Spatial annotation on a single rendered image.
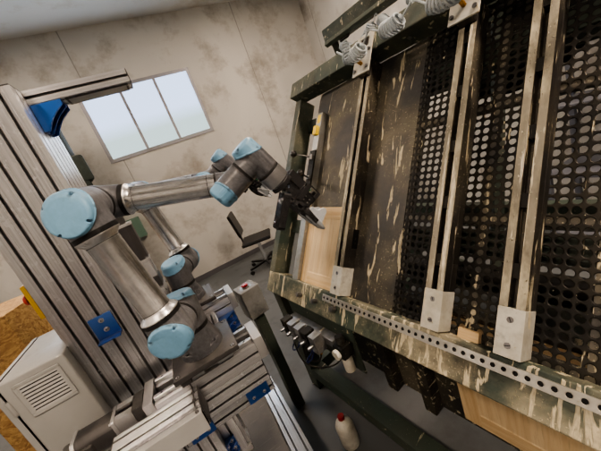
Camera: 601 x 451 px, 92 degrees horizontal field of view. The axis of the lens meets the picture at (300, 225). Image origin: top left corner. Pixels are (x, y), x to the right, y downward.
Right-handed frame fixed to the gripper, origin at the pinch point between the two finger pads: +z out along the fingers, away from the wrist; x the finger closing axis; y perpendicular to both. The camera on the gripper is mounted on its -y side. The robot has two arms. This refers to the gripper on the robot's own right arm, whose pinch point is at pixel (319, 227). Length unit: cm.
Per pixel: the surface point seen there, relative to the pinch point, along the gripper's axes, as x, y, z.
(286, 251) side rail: 84, -6, 34
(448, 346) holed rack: -26, -7, 45
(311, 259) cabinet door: 53, -4, 35
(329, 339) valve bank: 24, -29, 49
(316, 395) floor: 76, -69, 112
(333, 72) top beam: 56, 79, -18
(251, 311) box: 72, -46, 34
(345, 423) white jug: 33, -61, 98
